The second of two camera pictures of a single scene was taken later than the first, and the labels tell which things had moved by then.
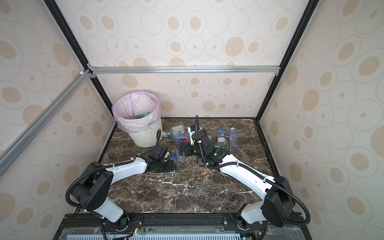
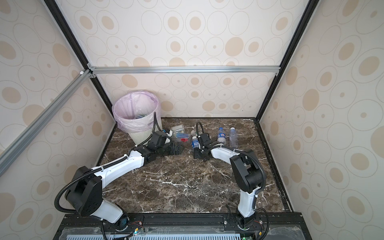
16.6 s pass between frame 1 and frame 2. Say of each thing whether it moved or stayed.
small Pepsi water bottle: stayed
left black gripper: moved
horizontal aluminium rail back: stayed
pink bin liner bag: stayed
